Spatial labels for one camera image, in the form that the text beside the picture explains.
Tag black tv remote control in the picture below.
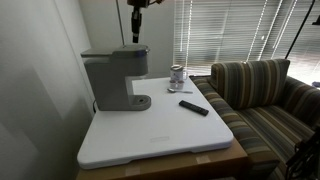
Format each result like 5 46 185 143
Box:
178 99 210 117

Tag grey single-serve coffee machine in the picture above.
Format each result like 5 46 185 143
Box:
80 44 152 112

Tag white window blinds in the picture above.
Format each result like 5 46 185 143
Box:
173 0 320 84

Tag black slanted tripod pole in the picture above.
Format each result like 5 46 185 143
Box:
284 0 317 60

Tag white plastic table board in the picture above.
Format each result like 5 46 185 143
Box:
76 76 235 170

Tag wooden side table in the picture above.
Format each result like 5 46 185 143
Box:
75 138 249 180

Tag lavender mug with lid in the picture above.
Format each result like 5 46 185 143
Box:
169 64 188 82

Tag silver metal spoon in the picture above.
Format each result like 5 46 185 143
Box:
166 87 194 95

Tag thin metal lamp pole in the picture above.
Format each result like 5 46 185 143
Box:
115 0 126 47

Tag black stand frame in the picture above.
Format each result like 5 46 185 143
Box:
285 124 320 180

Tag striped fabric sofa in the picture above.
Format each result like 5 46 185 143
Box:
189 59 320 180

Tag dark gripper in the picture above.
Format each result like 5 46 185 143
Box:
126 0 150 44

